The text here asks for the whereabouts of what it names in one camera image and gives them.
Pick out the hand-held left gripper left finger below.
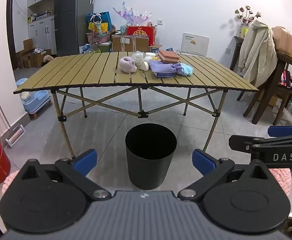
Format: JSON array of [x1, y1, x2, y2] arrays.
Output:
[[21, 149, 111, 201]]

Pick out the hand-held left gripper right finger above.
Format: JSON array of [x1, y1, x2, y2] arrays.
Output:
[[178, 149, 269, 201]]

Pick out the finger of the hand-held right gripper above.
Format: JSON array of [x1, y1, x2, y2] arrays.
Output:
[[268, 124, 292, 138], [229, 134, 292, 153]]

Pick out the black trash bin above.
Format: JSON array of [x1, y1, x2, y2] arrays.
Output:
[[125, 123, 178, 190]]

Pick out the light blue plush toy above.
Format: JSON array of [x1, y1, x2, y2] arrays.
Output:
[[180, 63, 194, 76]]

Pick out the purple satin pouch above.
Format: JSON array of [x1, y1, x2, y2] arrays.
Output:
[[149, 59, 182, 73]]

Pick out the purple fuzzy slipper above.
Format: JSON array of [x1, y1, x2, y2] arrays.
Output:
[[119, 57, 138, 74]]

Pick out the pink striped sponge block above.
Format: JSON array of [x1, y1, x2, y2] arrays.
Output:
[[158, 49, 181, 63]]

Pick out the dark wooden chair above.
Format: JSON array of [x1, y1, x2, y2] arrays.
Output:
[[243, 51, 292, 125]]

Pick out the light blue pet feeder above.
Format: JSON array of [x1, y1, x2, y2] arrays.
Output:
[[19, 90, 53, 120]]

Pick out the cream hooded jacket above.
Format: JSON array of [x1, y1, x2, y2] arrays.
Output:
[[237, 20, 278, 88]]

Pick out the tan folding camping table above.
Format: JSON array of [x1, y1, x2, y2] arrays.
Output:
[[13, 51, 259, 159]]

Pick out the peach bag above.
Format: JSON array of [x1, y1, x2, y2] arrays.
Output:
[[272, 26, 292, 55]]

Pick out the dark wooden table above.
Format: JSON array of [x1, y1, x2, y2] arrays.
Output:
[[230, 35, 292, 85]]

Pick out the yellow white plush slipper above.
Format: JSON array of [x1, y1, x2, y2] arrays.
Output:
[[138, 56, 159, 71]]

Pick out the green storage box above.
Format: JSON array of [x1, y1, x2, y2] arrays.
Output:
[[97, 42, 111, 53]]

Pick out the open cardboard boxes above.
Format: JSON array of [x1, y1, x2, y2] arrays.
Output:
[[16, 39, 52, 68]]

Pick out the clear plastic bag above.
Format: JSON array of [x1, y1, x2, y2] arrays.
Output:
[[131, 51, 145, 62]]

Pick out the dried flower bunch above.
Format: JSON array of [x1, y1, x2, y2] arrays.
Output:
[[235, 5, 261, 27]]

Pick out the pink storage basket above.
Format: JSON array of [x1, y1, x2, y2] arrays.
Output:
[[87, 31, 111, 45]]

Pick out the taped cardboard box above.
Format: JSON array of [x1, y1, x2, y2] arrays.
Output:
[[111, 34, 149, 53]]

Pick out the white kitchen cabinet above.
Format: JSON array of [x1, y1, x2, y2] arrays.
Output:
[[27, 0, 57, 55]]

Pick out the red gift box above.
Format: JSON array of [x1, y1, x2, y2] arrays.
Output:
[[126, 25, 156, 47]]

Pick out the blue gift bag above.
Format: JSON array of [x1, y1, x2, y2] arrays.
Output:
[[86, 11, 112, 34]]

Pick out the dark grey refrigerator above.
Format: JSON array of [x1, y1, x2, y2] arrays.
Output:
[[54, 0, 96, 57]]

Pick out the dark wooden door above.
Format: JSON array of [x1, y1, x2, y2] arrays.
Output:
[[6, 0, 17, 69]]

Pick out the row of small bottles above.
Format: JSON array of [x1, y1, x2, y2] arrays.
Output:
[[28, 10, 54, 23]]

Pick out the iridescent bouquet wrap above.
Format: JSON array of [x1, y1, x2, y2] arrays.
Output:
[[113, 2, 153, 27]]

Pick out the white wall panel heater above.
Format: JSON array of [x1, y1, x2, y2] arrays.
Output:
[[181, 32, 210, 57]]

